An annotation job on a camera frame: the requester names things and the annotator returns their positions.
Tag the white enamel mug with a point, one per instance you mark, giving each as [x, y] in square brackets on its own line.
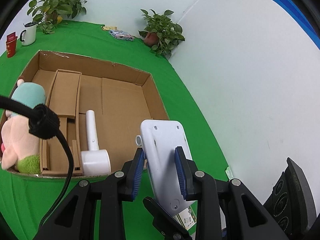
[28, 35]

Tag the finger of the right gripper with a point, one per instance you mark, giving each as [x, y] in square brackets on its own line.
[164, 223]

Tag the colourful packet on table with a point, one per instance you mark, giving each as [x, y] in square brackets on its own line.
[121, 35]

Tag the small green white packet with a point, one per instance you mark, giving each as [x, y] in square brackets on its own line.
[229, 173]

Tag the green cloth table cover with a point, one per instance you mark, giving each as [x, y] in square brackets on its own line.
[24, 200]

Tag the potted green plant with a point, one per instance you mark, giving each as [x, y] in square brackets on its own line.
[161, 34]
[47, 14]

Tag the large open cardboard box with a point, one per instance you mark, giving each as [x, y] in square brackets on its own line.
[100, 106]

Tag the pink teal plush toy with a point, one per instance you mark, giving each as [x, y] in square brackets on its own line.
[20, 149]

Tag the yellow packet on table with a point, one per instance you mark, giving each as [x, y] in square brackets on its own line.
[108, 28]

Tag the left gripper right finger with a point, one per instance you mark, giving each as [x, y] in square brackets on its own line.
[225, 209]

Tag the right potted green plant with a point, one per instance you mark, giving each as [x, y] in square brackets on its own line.
[161, 34]

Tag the black round device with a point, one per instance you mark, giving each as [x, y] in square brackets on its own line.
[291, 203]

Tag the white green medicine box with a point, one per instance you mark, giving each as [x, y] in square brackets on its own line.
[186, 218]

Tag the white handheld hair dryer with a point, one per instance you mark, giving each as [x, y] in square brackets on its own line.
[95, 162]

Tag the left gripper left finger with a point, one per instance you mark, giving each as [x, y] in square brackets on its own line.
[98, 206]

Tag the white plastic device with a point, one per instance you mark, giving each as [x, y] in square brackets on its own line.
[159, 139]

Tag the red paper cup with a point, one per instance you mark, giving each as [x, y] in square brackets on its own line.
[11, 44]

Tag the left potted green plant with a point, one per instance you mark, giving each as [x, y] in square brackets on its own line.
[47, 14]

